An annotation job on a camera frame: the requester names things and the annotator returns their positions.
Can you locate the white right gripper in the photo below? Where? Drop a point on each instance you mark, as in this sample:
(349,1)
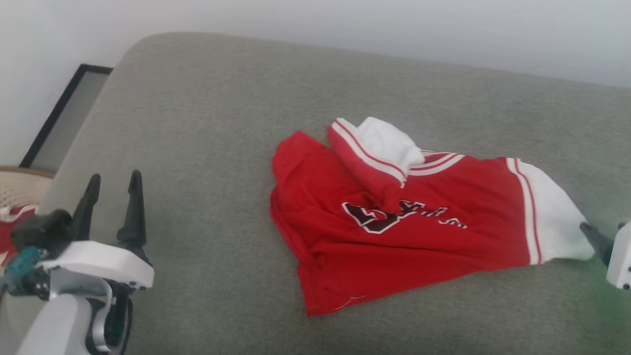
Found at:
(622,261)

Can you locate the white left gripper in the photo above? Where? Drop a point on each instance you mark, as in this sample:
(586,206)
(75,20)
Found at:
(93,259)

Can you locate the red white basketball jersey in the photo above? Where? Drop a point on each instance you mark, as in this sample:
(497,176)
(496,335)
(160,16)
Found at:
(443,236)

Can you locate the red garment with white trim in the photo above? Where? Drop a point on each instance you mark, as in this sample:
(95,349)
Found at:
(7,236)

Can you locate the beige perforated laundry basket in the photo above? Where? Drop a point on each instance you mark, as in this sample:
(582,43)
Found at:
(22,185)

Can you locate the grey fabric sofa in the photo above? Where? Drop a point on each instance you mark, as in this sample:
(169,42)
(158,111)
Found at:
(197,123)

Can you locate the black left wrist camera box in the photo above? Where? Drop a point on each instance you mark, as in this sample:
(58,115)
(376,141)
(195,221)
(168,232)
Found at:
(42,231)

